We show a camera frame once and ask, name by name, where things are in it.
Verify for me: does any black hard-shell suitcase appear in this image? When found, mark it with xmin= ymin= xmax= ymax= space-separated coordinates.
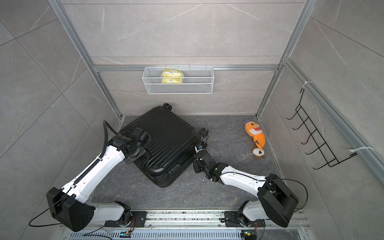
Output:
xmin=119 ymin=103 xmax=209 ymax=188

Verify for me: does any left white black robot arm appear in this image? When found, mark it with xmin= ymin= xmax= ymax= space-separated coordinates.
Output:
xmin=46 ymin=121 xmax=151 ymax=232

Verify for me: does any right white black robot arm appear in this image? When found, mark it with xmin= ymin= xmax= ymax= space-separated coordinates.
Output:
xmin=194 ymin=148 xmax=309 ymax=228

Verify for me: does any orange shark plush toy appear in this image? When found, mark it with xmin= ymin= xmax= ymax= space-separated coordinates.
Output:
xmin=245 ymin=120 xmax=266 ymax=159

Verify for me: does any yellow packet in basket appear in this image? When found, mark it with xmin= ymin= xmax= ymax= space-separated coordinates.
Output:
xmin=161 ymin=69 xmax=185 ymax=84

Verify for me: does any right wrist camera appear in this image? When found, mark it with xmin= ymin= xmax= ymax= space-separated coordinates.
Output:
xmin=195 ymin=141 xmax=208 ymax=153

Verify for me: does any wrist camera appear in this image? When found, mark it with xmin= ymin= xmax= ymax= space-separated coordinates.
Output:
xmin=130 ymin=128 xmax=151 ymax=144
xmin=195 ymin=141 xmax=208 ymax=153

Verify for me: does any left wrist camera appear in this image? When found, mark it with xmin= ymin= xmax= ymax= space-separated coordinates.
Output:
xmin=130 ymin=128 xmax=151 ymax=144

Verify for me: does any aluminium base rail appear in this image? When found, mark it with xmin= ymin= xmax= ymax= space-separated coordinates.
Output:
xmin=61 ymin=210 xmax=315 ymax=240

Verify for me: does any white wire mesh basket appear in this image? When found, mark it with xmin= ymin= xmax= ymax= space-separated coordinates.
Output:
xmin=142 ymin=67 xmax=215 ymax=95

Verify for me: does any black wire hook rack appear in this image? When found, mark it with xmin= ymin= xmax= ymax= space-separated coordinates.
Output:
xmin=287 ymin=89 xmax=358 ymax=170

